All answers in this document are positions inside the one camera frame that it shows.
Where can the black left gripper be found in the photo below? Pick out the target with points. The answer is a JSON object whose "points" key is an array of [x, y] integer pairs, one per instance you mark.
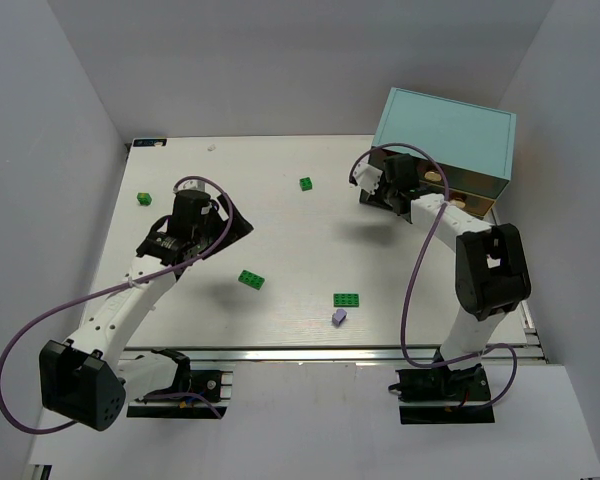
{"points": [[228, 226]]}

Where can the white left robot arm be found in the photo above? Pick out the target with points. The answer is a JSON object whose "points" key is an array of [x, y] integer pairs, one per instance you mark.
{"points": [[85, 377]]}

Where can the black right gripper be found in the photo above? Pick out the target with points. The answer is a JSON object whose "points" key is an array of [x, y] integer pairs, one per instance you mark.
{"points": [[380, 195]]}

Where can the green flat lego plate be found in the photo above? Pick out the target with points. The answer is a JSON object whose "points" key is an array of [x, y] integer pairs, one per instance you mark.
{"points": [[251, 279]]}

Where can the dark corner label sticker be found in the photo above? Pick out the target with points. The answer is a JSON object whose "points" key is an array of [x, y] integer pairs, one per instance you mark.
{"points": [[149, 142]]}

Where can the small green lego brick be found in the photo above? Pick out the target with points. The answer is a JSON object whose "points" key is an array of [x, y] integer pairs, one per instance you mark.
{"points": [[305, 184]]}

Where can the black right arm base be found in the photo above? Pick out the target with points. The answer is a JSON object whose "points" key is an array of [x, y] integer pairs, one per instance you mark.
{"points": [[443, 397]]}

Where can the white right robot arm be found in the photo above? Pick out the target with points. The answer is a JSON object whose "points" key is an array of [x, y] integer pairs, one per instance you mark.
{"points": [[491, 273]]}

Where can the teal drawer organizer box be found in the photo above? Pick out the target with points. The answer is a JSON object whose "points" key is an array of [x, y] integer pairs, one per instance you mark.
{"points": [[473, 144]]}

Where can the green yellow lego cube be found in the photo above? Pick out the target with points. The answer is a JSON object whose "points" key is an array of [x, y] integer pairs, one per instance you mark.
{"points": [[144, 198]]}

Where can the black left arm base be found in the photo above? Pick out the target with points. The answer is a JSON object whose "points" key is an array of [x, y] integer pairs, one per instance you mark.
{"points": [[205, 394]]}

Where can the lilac lego piece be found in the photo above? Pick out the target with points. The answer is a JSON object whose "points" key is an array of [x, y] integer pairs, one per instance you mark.
{"points": [[339, 316]]}

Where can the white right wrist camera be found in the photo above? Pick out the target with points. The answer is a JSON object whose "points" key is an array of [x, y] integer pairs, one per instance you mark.
{"points": [[366, 177]]}

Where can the green long lego brick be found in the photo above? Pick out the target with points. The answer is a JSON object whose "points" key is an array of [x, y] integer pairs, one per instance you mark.
{"points": [[346, 300]]}

